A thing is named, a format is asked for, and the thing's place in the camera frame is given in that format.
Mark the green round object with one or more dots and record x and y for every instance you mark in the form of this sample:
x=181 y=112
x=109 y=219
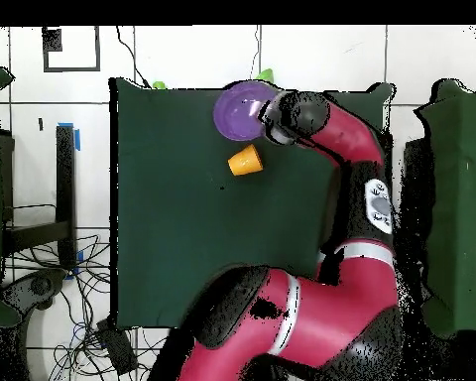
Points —
x=158 y=85

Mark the black frame stand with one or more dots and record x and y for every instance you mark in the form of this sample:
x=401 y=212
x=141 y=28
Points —
x=65 y=178

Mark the dark green tablecloth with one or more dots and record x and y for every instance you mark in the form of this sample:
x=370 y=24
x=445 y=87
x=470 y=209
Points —
x=182 y=238

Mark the black wheeled base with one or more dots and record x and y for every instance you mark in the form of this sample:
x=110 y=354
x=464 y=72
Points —
x=39 y=285

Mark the small green plastic bowl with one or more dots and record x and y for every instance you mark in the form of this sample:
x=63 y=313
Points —
x=266 y=75

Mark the black power brick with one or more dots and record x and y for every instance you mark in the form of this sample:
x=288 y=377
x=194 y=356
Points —
x=117 y=349

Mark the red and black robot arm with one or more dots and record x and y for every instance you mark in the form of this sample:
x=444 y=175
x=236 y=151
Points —
x=333 y=313

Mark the orange plastic cup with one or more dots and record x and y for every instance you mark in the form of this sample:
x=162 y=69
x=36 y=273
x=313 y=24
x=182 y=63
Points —
x=246 y=162

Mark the purple plastic bowl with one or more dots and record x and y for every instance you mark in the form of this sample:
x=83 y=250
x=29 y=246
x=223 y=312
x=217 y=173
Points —
x=238 y=115

